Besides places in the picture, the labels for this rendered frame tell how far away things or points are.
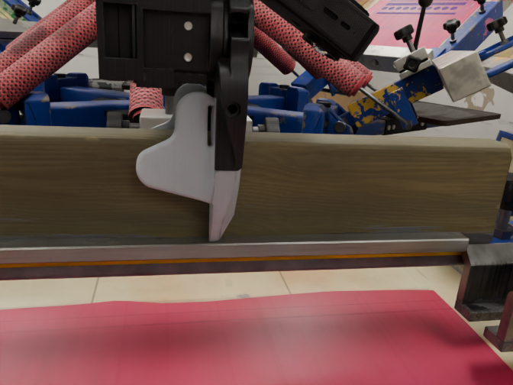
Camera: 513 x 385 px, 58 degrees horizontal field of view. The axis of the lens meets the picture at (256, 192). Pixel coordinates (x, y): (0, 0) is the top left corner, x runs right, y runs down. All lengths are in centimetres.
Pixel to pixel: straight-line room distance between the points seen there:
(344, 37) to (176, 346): 23
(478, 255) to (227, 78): 23
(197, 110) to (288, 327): 19
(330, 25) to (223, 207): 12
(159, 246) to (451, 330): 24
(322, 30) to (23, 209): 20
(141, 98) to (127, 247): 43
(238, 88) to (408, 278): 29
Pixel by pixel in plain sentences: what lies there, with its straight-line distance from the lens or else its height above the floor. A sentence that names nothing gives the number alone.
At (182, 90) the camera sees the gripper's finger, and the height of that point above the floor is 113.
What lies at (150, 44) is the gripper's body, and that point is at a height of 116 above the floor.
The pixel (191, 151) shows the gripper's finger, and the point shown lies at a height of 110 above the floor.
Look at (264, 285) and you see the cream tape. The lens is 42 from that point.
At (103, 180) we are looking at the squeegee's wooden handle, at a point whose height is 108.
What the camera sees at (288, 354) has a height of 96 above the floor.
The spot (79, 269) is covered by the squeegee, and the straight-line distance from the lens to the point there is 33.
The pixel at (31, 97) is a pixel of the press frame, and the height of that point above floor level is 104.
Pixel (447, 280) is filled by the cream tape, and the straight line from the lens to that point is 49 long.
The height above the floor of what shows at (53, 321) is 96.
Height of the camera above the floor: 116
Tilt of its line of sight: 18 degrees down
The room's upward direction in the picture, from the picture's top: 4 degrees clockwise
